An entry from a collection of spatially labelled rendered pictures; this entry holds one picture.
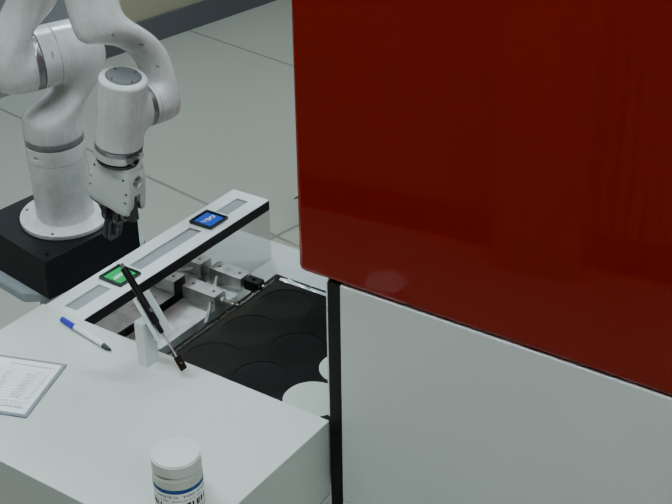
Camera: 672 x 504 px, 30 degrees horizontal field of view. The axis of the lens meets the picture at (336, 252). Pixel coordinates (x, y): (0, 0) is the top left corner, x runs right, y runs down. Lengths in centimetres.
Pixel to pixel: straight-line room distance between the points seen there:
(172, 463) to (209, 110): 383
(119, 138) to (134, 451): 55
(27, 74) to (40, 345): 55
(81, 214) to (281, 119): 280
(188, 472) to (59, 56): 101
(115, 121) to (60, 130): 40
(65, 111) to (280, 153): 259
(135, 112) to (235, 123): 321
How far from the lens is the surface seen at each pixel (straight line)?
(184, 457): 175
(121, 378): 208
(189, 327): 235
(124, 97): 212
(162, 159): 506
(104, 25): 213
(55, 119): 253
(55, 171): 257
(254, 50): 613
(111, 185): 223
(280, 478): 189
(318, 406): 210
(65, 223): 264
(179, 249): 244
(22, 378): 212
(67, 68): 249
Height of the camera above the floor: 216
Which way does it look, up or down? 30 degrees down
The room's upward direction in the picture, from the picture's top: 1 degrees counter-clockwise
